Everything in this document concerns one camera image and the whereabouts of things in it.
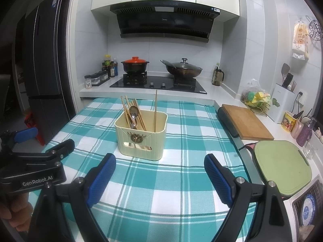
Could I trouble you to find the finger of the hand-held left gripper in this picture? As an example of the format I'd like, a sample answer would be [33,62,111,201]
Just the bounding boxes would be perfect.
[42,139,75,162]
[11,127,39,144]

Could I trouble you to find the black kitchen utensils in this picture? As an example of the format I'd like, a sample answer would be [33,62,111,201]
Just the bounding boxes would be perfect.
[283,73,294,89]

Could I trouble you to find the person's left hand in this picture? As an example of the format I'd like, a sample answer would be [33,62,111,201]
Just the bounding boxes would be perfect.
[0,193,34,232]

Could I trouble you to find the dark grey tray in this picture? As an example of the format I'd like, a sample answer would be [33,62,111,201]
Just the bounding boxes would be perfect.
[217,107,240,139]

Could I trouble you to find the beige sponge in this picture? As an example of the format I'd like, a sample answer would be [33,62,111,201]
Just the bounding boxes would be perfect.
[299,225,316,242]

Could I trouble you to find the green cutting board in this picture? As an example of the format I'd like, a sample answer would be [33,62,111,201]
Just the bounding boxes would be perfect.
[253,141,313,197]

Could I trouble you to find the purple bottle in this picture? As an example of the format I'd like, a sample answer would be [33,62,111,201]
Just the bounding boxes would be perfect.
[296,117,317,147]

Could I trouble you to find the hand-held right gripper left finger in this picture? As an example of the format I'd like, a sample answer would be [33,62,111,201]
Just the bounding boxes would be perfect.
[26,153,117,242]

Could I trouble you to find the wok with glass lid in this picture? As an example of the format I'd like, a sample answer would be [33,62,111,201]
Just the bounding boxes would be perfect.
[160,58,203,79]

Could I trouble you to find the orange printed bag pack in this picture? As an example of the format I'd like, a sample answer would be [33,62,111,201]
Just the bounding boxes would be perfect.
[292,21,311,60]

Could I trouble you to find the black clay pot orange lid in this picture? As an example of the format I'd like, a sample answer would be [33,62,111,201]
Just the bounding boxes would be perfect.
[121,57,150,75]

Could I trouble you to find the white utensil holder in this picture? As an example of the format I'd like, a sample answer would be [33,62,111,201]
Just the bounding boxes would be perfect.
[267,83,296,124]

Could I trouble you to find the grey spatula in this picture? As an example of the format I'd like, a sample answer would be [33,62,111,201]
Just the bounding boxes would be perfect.
[282,63,290,86]

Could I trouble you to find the black gas cooktop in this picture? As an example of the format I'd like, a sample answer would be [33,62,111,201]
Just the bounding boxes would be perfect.
[109,75,208,95]

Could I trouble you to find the clear drinking glass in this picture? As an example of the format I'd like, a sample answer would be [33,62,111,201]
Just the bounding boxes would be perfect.
[303,141,317,160]

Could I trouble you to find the metal steamer rack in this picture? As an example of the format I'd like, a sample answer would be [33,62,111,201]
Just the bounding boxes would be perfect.
[306,15,323,42]

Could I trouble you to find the white wall socket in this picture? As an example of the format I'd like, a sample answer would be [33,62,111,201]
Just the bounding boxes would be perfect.
[294,91,307,106]

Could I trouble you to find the blue white plate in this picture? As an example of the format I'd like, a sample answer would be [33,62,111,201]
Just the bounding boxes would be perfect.
[300,194,316,226]

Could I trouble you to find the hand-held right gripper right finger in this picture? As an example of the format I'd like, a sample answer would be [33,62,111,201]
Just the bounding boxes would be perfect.
[204,153,296,242]

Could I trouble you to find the plastic bag of yellow cloths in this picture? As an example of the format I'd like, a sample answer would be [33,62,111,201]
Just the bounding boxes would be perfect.
[241,79,272,116]

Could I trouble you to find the yellow printed cup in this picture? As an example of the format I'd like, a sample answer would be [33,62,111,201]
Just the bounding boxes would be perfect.
[282,111,297,133]

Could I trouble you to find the large metal spoon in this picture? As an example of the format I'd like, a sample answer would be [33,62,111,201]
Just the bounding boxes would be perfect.
[129,105,139,131]

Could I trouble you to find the black range hood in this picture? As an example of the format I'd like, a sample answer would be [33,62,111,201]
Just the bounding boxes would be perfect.
[110,3,220,43]

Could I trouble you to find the teal checkered tablecloth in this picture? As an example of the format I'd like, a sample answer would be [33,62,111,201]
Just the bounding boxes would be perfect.
[28,97,265,242]

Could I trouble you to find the red plastic stool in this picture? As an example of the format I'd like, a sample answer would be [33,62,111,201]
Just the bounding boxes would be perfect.
[24,112,46,146]

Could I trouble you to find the dark glass jug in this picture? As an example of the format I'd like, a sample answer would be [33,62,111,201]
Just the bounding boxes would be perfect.
[211,63,225,87]

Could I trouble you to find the pink cup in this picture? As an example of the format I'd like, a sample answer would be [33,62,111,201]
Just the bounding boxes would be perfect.
[291,117,304,140]

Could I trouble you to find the dish rack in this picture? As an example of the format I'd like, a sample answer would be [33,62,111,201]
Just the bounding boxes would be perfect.
[291,179,323,242]

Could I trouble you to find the sauce bottles and spice jars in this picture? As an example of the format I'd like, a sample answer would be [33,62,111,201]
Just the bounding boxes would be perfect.
[91,71,110,87]

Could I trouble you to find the wooden cutting board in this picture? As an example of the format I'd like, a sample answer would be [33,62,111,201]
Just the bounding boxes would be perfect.
[221,104,275,141]

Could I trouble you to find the cream plastic utensil box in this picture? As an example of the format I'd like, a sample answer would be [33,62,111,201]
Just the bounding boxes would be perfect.
[115,111,168,161]

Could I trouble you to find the dark grey refrigerator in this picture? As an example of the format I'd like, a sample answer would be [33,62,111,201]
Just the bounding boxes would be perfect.
[14,0,76,145]

